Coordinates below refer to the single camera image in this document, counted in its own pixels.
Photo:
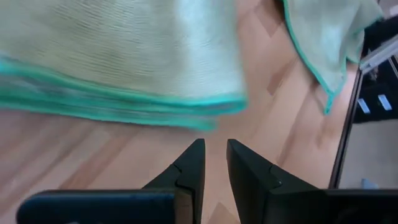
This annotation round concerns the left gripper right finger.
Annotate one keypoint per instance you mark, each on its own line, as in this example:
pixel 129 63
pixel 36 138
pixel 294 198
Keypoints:
pixel 255 186

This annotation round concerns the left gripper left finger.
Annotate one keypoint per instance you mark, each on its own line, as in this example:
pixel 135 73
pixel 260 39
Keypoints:
pixel 186 186

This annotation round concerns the pale green cloth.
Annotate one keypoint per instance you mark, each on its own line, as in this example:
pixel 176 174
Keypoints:
pixel 124 46

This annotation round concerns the pale green microfiber towel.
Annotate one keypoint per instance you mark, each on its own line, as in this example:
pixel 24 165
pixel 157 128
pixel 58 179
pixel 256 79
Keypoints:
pixel 326 37

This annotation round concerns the black aluminium table frame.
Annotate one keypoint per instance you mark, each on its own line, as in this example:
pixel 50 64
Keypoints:
pixel 345 133

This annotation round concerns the silver aluminium rail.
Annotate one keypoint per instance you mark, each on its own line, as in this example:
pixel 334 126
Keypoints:
pixel 379 54

